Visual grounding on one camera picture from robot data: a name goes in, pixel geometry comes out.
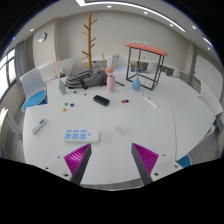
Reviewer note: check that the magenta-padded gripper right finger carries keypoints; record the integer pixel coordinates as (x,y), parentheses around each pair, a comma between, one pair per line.
(146,158)

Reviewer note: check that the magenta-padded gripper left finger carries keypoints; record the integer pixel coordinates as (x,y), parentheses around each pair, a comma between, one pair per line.
(77,159)

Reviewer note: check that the blue seat chair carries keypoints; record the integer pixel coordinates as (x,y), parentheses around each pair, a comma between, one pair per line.
(184,161)

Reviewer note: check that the white remote control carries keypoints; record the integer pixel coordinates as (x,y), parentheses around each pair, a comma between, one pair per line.
(39,126)

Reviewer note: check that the orange round magnet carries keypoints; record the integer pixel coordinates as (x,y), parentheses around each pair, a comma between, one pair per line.
(64,109)

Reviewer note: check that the blue round magnet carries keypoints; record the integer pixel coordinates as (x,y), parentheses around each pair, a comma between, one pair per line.
(126,100)
(72,105)

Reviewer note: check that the green round magnet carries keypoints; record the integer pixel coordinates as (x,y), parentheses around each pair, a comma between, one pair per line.
(66,104)

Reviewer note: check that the red round magnet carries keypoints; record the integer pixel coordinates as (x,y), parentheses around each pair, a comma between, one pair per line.
(123,101)

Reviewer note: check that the black rectangular case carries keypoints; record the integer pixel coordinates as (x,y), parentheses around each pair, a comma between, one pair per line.
(101,100)

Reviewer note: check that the black marker pen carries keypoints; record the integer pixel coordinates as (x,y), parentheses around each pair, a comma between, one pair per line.
(80,93)

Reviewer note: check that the green vase with dried flowers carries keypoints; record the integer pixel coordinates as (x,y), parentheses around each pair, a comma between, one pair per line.
(62,87)

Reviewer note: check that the blue vase with dried flowers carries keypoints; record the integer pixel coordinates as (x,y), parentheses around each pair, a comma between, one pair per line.
(136,84)

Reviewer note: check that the grey backpack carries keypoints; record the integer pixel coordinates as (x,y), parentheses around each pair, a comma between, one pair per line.
(87,79)

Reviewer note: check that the pink vase with flowers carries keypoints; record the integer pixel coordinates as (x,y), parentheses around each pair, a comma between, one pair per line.
(111,84)

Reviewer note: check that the white chair with blue cushion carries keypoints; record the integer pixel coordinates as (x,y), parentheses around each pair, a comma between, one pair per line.
(33,85)

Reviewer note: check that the black-framed orange-top side table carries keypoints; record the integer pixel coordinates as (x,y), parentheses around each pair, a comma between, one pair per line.
(145,47)

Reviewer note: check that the window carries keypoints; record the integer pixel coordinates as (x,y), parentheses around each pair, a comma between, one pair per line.
(6,71)

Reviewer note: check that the grey curtain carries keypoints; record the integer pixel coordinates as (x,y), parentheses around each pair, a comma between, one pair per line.
(20,61)

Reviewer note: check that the wooden coat stand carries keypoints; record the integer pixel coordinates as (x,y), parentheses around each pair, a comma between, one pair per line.
(89,40)

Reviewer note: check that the short ceiling light strip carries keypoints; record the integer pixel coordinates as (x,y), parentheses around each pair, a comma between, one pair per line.
(207,41)

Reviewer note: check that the long ceiling light strip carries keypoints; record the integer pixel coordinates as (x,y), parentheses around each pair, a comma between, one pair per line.
(140,7)

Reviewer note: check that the recessed ceiling spot lights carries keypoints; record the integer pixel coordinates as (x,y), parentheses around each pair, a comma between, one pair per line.
(109,6)

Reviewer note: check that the white chair frame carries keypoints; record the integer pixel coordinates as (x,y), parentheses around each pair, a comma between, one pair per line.
(8,121)

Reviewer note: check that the round wall clock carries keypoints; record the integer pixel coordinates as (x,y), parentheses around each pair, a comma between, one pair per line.
(42,37)

